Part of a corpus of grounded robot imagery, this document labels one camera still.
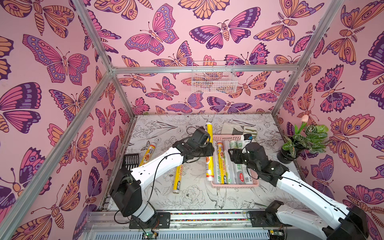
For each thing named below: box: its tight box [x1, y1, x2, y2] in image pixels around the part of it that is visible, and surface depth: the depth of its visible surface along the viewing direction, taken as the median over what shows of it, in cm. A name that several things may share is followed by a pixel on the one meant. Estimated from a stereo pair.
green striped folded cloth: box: [220, 122, 258, 137], surface depth 112 cm
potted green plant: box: [277, 122, 329, 164], surface depth 77 cm
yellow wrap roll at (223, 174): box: [217, 142, 228, 185], surface depth 91 cm
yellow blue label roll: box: [173, 164, 184, 195], surface depth 85 cm
